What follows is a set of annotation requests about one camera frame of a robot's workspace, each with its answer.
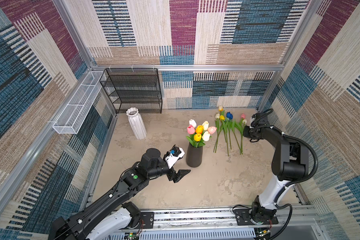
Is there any blue tulip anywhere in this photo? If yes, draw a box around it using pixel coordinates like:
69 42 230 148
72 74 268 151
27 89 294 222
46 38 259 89
226 112 243 155

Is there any black wire shelf rack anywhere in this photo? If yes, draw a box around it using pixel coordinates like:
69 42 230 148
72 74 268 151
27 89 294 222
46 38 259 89
100 68 163 113

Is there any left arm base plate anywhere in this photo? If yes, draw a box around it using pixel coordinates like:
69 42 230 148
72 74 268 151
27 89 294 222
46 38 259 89
124 212 155 230

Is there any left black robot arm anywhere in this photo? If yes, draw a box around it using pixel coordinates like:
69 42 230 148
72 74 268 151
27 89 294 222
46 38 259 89
49 146 190 240

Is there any white ribbed ceramic vase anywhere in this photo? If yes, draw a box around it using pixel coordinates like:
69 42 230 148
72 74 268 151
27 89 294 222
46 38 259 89
126 108 147 140

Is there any orange yellow tulip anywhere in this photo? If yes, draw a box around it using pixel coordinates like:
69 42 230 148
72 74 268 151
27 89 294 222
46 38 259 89
195 125 204 135

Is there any black cylindrical vase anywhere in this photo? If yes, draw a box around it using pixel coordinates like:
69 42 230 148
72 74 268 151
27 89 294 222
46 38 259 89
186 144 203 168

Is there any cream white tulip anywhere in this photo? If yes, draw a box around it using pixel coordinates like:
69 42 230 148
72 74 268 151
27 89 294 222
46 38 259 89
202 121 209 131

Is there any light pink tulip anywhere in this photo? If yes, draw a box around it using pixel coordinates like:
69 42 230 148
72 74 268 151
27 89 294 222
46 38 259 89
207 127 217 135

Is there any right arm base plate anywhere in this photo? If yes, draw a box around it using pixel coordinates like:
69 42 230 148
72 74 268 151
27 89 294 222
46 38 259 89
233 208 279 226

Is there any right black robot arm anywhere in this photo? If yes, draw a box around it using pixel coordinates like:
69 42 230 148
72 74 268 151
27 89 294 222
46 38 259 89
243 109 309 225

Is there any white wire mesh basket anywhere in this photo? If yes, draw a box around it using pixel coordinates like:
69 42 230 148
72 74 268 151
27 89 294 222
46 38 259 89
53 71 103 135

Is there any aluminium rail with cable duct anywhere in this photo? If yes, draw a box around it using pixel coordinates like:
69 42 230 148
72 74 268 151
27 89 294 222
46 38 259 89
62 205 328 240

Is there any pink tulip on table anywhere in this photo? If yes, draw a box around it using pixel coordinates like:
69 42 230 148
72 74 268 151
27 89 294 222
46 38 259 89
240 114 247 155

